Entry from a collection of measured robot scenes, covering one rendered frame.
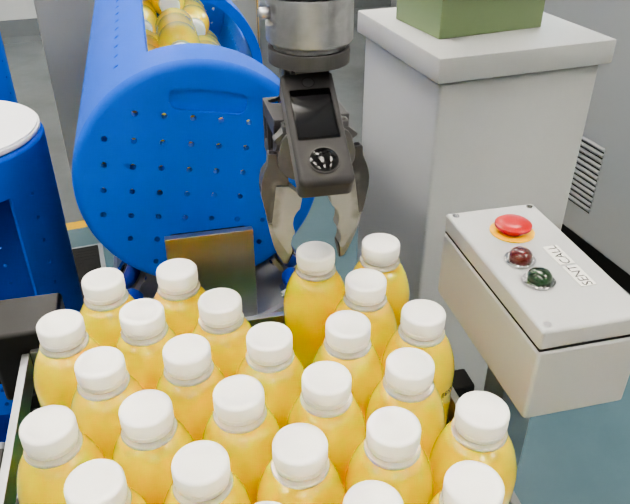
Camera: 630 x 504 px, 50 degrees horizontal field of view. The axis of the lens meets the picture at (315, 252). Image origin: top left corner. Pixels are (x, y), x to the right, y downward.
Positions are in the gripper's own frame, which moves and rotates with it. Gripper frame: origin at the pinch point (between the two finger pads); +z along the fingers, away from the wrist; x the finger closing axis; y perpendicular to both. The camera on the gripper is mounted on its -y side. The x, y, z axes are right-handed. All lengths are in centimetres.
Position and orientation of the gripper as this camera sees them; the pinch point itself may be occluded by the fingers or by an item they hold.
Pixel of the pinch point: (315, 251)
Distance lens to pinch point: 67.7
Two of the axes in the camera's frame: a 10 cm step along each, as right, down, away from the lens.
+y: -2.3, -5.2, 8.2
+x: -9.7, 1.3, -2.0
